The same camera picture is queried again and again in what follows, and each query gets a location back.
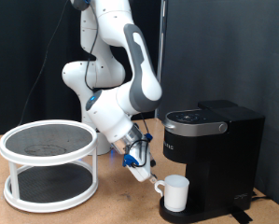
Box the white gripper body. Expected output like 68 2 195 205
123 144 153 183

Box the white mug with handle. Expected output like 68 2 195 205
153 174 190 213

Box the black Keurig coffee machine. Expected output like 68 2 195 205
158 99 266 224

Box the white two-tier turntable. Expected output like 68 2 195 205
0 119 100 214

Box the grey metal pole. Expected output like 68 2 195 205
154 0 169 119

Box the black backdrop curtain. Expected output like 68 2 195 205
0 0 161 135

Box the grey backdrop panel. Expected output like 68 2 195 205
159 0 279 211

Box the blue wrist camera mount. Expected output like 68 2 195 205
122 133 157 169

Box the black power cord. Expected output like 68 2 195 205
250 189 272 201

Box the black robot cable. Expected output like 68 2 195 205
0 0 100 164

